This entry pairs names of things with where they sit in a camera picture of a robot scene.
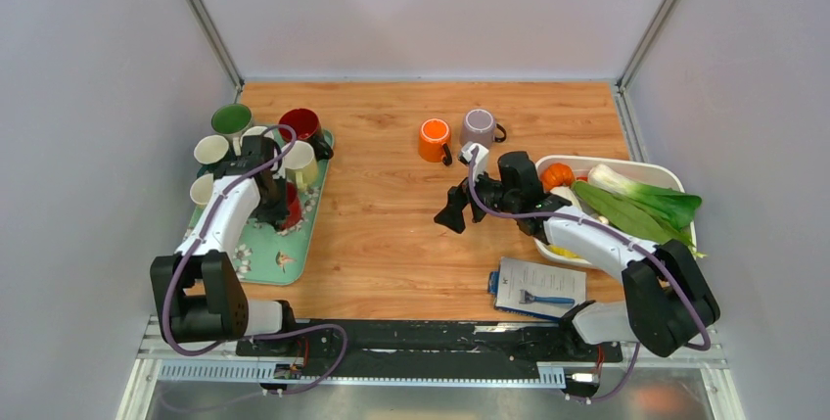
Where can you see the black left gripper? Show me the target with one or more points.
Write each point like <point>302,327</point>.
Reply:
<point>269,216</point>

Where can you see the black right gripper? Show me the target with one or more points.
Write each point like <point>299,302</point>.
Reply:
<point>452,215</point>

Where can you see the pink octagonal mug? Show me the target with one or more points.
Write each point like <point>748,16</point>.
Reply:
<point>258,131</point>

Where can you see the cream floral mug green inside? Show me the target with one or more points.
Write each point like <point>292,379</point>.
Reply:
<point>232,120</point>

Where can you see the dark green octagonal mug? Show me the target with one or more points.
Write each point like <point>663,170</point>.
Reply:
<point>212,150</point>

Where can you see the light green octagonal mug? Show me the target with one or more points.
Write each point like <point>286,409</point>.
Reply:
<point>301,166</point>

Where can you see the black skull mug red inside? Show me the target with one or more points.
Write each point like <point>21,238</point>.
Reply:
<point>308,128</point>

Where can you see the orange mug black handle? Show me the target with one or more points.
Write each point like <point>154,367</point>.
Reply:
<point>434,139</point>

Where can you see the yellow mug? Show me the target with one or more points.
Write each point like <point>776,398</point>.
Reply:
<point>200,191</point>

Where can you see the red mug black handle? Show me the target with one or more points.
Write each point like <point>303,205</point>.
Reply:
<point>294,207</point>

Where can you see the mauve mug black handle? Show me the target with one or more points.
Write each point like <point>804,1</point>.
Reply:
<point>480,126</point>

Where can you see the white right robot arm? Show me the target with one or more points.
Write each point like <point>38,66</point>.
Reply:
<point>668,304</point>

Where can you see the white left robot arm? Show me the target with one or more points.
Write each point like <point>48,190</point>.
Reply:
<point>198,295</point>

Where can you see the small orange pumpkin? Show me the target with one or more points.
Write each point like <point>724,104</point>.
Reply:
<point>557,175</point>

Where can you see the green floral serving tray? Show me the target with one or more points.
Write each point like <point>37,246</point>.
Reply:
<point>264,255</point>

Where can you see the blue razor package card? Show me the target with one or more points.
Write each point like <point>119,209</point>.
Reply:
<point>536,290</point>

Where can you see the white vegetable basin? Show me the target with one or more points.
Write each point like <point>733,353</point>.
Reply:
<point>651,174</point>

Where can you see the green bok choy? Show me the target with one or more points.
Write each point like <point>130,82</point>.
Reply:
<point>641,210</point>

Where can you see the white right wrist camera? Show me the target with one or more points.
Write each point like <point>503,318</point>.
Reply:
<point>475,156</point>

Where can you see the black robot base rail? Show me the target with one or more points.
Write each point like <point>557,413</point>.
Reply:
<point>430,349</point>

